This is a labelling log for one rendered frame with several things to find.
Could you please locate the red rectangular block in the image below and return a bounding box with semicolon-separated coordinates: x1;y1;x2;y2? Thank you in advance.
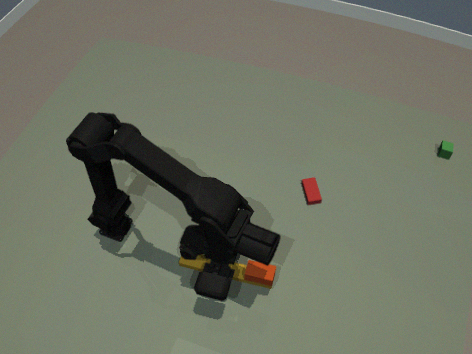
301;177;322;205

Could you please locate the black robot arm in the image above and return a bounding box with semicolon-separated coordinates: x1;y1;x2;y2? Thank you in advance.
66;112;281;265

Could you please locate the small green block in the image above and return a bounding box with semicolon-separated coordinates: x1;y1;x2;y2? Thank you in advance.
438;140;454;160

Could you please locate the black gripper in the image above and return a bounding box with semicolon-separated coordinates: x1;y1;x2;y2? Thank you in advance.
194;238;238;301

